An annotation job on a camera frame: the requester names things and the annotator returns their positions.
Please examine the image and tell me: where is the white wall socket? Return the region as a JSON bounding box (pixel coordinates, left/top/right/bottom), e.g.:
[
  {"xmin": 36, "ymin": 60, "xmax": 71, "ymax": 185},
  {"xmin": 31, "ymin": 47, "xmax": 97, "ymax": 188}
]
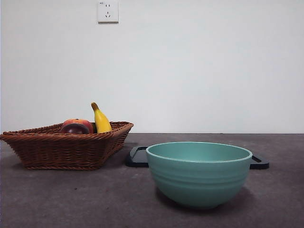
[{"xmin": 98, "ymin": 0, "xmax": 119, "ymax": 24}]

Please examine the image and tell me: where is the dark purple plum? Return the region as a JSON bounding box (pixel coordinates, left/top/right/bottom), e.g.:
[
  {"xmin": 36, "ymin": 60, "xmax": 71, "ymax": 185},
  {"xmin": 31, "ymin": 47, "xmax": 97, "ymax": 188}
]
[{"xmin": 59, "ymin": 123, "xmax": 90, "ymax": 134}]

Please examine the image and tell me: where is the yellow banana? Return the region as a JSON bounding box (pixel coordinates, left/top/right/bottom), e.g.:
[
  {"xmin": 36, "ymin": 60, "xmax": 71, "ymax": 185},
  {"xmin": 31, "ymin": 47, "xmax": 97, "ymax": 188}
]
[{"xmin": 91, "ymin": 102, "xmax": 113, "ymax": 133}]

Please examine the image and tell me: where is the teal ribbed bowl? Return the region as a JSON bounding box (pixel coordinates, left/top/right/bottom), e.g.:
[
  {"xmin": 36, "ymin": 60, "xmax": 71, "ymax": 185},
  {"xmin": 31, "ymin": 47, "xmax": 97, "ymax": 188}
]
[{"xmin": 145, "ymin": 141, "xmax": 253, "ymax": 209}]

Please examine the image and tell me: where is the black rectangular tray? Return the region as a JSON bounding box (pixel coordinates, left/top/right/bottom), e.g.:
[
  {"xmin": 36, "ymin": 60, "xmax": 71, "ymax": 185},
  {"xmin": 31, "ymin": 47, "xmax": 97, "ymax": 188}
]
[{"xmin": 125, "ymin": 146, "xmax": 270, "ymax": 170}]

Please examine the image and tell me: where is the brown wicker basket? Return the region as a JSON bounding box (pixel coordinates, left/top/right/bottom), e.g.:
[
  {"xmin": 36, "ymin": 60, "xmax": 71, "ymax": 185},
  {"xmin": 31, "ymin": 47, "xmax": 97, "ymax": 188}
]
[{"xmin": 0, "ymin": 121, "xmax": 134, "ymax": 171}]

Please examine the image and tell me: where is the red orange peach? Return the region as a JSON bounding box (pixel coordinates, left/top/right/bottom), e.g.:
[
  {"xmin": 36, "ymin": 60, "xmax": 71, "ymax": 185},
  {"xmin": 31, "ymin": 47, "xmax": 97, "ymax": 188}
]
[{"xmin": 62, "ymin": 118, "xmax": 95, "ymax": 134}]

